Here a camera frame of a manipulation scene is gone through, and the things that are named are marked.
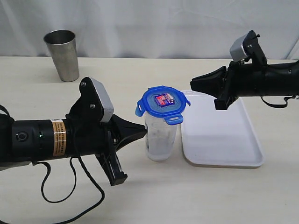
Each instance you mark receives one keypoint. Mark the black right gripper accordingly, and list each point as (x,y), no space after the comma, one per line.
(220,83)

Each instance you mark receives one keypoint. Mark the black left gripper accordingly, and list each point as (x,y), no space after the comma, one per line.
(91,136)

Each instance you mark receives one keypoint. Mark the clear plastic tall container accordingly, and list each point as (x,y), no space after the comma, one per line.
(160,137)

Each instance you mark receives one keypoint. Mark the blue plastic container lid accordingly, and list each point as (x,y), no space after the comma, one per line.
(163,102)

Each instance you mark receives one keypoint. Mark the stainless steel cup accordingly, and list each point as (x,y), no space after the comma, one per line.
(61,45)

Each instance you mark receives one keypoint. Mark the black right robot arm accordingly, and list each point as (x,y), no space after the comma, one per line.
(249,75)

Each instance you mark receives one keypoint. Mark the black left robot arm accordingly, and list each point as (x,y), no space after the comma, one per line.
(26,141)

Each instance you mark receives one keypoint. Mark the white plastic tray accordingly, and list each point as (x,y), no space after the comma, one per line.
(216,138)

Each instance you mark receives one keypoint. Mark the white backdrop curtain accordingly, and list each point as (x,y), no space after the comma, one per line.
(150,28)

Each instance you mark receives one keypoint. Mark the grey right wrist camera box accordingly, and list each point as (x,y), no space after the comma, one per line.
(240,48)

